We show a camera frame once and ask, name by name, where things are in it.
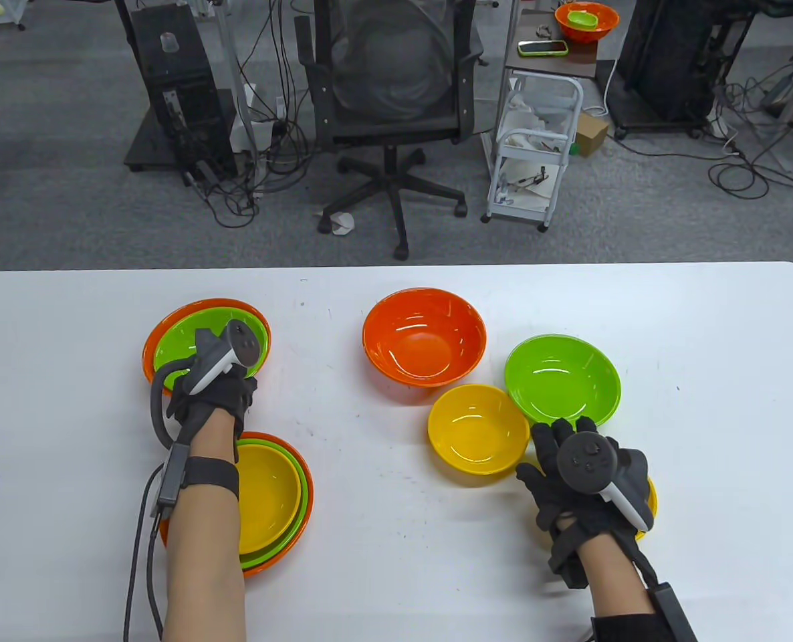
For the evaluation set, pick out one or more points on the person's left hand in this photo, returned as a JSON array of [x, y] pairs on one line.
[[226, 401]]

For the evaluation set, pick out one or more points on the person's right hand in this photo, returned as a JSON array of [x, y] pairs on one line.
[[563, 508]]

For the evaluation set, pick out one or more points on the grey handheld controller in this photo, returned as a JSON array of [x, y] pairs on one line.
[[239, 344], [584, 461]]

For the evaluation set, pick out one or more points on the medium green bowl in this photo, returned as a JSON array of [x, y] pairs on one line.
[[560, 378], [176, 338], [305, 498]]

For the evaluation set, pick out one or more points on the small yellow bowl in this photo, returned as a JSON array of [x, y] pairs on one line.
[[269, 495], [652, 498], [477, 428]]

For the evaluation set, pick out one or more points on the large orange bowl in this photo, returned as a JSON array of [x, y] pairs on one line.
[[423, 334], [311, 498], [148, 351]]

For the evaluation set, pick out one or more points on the green square bowl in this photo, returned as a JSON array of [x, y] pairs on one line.
[[582, 19]]

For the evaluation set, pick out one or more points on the person's left forearm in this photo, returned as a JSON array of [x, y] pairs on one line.
[[202, 568]]

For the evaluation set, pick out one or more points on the person's right forearm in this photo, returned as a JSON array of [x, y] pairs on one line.
[[620, 582]]

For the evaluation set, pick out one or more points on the black wrist sensor box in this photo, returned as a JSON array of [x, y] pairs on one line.
[[172, 475], [674, 612]]

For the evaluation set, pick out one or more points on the crumpled white paper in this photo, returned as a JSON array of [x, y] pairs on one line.
[[340, 223]]

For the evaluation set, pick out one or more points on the white trolley cart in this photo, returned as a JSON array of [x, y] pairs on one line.
[[520, 212]]

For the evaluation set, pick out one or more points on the black equipment cabinet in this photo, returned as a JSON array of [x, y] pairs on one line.
[[670, 60], [176, 87]]

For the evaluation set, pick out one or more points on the black mesh office chair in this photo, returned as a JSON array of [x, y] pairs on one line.
[[396, 130]]

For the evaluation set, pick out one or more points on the white paper sheet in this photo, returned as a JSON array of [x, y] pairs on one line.
[[537, 184]]

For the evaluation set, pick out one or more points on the clear plastic cup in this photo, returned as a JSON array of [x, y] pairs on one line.
[[170, 43]]

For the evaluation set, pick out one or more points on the cardboard box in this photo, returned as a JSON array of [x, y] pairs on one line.
[[590, 134]]

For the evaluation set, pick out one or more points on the white plastic bag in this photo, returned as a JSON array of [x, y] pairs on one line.
[[530, 117]]

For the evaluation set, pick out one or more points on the brown side table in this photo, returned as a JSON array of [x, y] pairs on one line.
[[550, 67]]

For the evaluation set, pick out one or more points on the phone in green case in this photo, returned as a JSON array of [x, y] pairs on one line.
[[542, 48]]

